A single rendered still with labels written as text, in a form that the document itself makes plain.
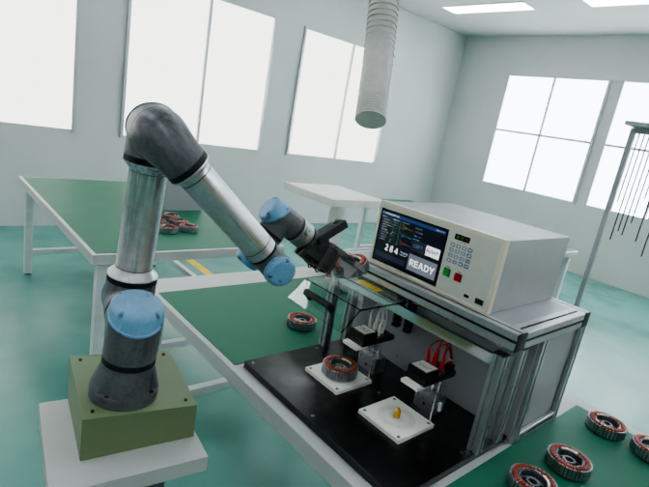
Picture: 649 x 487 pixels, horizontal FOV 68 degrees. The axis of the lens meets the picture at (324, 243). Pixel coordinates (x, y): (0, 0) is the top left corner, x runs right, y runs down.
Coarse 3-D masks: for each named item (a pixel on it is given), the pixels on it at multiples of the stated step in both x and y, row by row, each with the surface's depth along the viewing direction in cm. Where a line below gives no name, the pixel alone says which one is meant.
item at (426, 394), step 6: (420, 390) 142; (426, 390) 141; (414, 396) 143; (420, 396) 142; (426, 396) 140; (432, 396) 139; (438, 396) 139; (444, 396) 140; (414, 402) 143; (420, 402) 142; (426, 402) 140; (432, 402) 138; (444, 402) 141; (426, 408) 140
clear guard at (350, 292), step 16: (304, 288) 142; (320, 288) 140; (336, 288) 141; (352, 288) 143; (368, 288) 146; (384, 288) 149; (304, 304) 138; (320, 304) 135; (336, 304) 133; (352, 304) 130; (368, 304) 133; (384, 304) 135; (336, 320) 129; (352, 320) 127
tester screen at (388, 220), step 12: (384, 216) 151; (396, 216) 147; (384, 228) 151; (396, 228) 148; (408, 228) 144; (420, 228) 141; (432, 228) 138; (384, 240) 151; (396, 240) 148; (408, 240) 144; (420, 240) 141; (432, 240) 138; (384, 252) 151; (408, 252) 144; (396, 264) 148; (420, 276) 141
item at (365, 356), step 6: (366, 348) 161; (372, 348) 162; (360, 354) 160; (366, 354) 158; (372, 354) 158; (360, 360) 160; (366, 360) 158; (378, 360) 155; (384, 360) 158; (366, 366) 158; (378, 366) 156; (372, 372) 156; (378, 372) 157
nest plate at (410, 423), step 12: (372, 408) 135; (384, 408) 136; (408, 408) 138; (372, 420) 130; (384, 420) 130; (396, 420) 131; (408, 420) 132; (420, 420) 133; (384, 432) 126; (396, 432) 126; (408, 432) 127; (420, 432) 129
